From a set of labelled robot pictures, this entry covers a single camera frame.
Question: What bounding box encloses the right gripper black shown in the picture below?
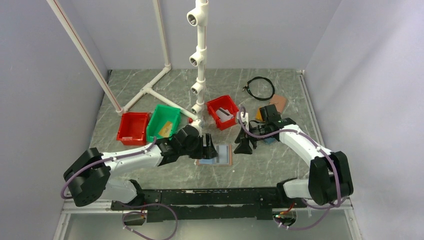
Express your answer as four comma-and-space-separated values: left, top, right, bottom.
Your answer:
233, 122, 272, 155

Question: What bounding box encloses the brown card holder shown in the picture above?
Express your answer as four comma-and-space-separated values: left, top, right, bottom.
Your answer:
194, 144, 233, 167

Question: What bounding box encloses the grey striped credit card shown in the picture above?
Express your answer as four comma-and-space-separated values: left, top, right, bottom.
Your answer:
215, 144, 230, 166

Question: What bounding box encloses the orange credit card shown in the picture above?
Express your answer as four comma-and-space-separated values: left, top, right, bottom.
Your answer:
158, 121, 173, 138

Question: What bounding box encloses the white thin credit card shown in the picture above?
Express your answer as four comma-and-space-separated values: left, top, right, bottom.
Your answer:
215, 107, 232, 118

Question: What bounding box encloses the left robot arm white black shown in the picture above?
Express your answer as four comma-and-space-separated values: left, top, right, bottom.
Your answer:
60, 125, 219, 210

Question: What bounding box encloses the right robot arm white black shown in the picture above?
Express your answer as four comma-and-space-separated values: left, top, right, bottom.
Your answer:
234, 105, 354, 208

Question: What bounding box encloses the blue card holder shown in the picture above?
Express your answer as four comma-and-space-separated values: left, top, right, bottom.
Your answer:
263, 137, 276, 145

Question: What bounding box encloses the orange card holder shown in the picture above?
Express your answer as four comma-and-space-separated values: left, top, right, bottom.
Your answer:
255, 109, 263, 122

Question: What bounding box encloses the pink card holder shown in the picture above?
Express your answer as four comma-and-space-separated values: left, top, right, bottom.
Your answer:
269, 94, 287, 114

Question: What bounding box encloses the green bin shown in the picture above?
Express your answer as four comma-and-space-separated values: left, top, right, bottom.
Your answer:
146, 104, 181, 142

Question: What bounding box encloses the red bin right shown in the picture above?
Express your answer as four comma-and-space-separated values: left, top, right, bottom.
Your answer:
206, 95, 239, 131

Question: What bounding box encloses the red bin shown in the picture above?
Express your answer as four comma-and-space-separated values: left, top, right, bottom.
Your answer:
206, 95, 239, 131
116, 112, 151, 146

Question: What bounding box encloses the red bin left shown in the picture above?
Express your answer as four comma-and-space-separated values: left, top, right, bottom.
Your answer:
116, 112, 151, 146

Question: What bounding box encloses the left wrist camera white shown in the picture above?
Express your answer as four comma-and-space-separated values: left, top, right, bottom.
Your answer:
188, 117, 205, 135

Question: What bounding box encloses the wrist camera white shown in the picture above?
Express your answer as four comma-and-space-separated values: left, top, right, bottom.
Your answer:
236, 111, 249, 130
188, 117, 205, 135

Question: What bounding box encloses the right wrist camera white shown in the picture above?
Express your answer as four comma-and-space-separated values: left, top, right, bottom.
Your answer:
236, 111, 249, 130

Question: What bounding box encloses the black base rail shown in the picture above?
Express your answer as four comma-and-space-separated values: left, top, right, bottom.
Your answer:
110, 187, 309, 223

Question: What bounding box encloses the black cable loop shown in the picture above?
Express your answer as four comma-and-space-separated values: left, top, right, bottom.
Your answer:
242, 76, 276, 102

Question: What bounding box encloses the white pvc pipe frame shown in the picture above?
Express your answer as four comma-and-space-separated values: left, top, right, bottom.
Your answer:
47, 0, 195, 118

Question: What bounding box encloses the white pvc fitting post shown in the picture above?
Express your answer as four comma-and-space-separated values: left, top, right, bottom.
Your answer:
186, 0, 209, 121

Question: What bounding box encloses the aluminium frame rail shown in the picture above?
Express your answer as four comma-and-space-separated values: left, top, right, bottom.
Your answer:
52, 190, 364, 240

